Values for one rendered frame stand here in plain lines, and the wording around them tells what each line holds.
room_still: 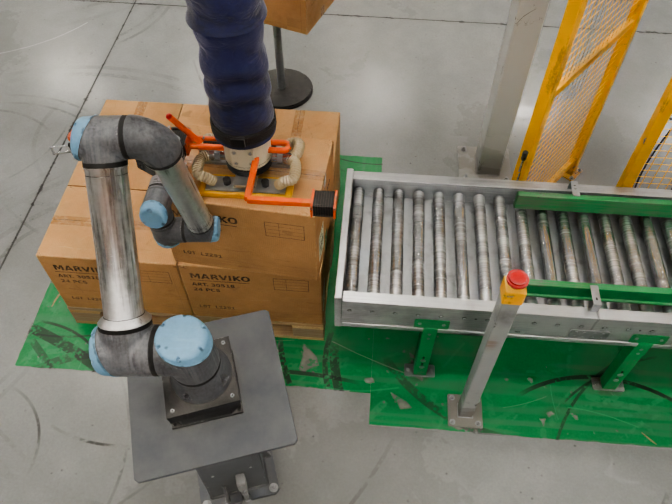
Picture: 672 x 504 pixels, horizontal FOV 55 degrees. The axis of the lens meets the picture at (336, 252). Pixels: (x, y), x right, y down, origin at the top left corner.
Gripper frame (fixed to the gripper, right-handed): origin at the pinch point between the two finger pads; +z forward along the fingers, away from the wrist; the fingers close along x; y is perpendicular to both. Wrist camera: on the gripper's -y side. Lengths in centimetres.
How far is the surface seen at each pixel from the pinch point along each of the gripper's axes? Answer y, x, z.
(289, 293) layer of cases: 41, -69, -17
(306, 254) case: 50, -36, -20
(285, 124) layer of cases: 29, -53, 71
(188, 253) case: 0.9, -46.2, -16.1
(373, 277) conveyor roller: 76, -53, -17
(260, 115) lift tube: 35.2, 20.2, -6.8
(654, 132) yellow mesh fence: 187, -21, 41
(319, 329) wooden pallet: 53, -97, -18
